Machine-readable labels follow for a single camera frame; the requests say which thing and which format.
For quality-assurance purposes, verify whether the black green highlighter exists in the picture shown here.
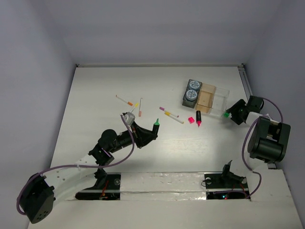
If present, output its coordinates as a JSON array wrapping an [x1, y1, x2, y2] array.
[[152, 118, 160, 135]]

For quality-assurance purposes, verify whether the dark grey plastic bin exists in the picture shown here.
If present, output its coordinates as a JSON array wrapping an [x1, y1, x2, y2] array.
[[182, 79, 202, 108]]

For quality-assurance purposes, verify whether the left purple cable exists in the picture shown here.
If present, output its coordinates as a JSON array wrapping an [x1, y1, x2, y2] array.
[[16, 114, 137, 217]]

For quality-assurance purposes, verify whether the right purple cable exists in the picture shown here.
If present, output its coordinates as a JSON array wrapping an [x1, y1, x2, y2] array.
[[242, 97, 284, 198]]

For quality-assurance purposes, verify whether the silver taped strip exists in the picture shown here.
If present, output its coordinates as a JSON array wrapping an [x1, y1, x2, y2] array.
[[120, 172, 206, 201]]

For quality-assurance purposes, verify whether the black pink highlighter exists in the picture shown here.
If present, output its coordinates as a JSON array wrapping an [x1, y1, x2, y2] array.
[[196, 110, 202, 127]]

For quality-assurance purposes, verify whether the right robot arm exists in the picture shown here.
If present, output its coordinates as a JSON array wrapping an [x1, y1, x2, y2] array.
[[224, 95, 291, 163]]

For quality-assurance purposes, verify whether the orange cap marker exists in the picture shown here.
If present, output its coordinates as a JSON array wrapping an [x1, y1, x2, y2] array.
[[116, 95, 133, 106]]

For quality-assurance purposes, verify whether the clear plastic bin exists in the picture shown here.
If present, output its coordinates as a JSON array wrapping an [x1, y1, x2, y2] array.
[[209, 87, 230, 117]]

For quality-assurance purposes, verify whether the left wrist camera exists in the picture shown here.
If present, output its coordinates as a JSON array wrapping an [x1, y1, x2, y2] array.
[[121, 112, 135, 126]]

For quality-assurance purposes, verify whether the blue white round jar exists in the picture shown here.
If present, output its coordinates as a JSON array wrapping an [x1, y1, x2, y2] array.
[[188, 80, 201, 91]]

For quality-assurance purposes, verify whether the peach cap marker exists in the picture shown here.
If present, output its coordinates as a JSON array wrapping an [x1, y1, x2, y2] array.
[[138, 98, 143, 117]]

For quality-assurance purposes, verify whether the purple cable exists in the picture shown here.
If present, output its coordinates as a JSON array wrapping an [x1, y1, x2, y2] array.
[[16, 114, 137, 217], [242, 97, 284, 198]]

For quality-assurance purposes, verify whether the pink cap marker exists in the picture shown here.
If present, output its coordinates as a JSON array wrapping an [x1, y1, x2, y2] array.
[[159, 107, 179, 118]]

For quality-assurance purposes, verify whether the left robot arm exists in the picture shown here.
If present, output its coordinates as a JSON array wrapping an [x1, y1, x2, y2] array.
[[17, 122, 160, 224]]

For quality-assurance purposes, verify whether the pink highlighter cap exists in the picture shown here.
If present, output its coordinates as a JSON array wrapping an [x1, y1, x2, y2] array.
[[188, 117, 195, 124]]

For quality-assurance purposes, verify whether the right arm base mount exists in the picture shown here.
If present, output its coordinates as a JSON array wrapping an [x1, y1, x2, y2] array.
[[201, 161, 250, 200]]

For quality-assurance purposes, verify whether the yellow end marker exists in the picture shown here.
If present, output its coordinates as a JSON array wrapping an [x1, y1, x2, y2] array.
[[164, 112, 184, 124]]

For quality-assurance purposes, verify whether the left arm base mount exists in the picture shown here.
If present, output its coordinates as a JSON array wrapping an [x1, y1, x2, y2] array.
[[75, 169, 121, 200]]

